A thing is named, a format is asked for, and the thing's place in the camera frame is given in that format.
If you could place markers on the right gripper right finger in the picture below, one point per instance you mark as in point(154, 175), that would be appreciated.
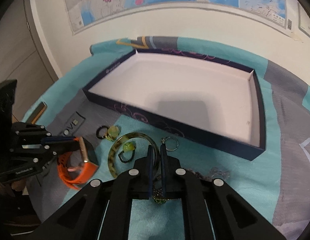
point(171, 182)

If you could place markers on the teal grey patterned cloth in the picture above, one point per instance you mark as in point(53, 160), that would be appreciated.
point(276, 184)

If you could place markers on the left hand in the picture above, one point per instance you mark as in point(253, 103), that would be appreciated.
point(18, 185)

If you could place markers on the dark blue shallow box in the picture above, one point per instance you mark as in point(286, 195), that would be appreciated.
point(214, 102)

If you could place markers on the wooden chair edge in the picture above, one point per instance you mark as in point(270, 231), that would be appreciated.
point(37, 113)

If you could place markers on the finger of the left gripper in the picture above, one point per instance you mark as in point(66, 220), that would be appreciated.
point(61, 148)
point(58, 139)

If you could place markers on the orange smart watch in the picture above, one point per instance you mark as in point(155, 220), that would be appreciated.
point(76, 167)

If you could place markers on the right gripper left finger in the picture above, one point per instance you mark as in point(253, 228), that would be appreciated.
point(142, 182)

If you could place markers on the white wall sockets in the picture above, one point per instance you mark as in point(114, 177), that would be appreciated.
point(304, 21)

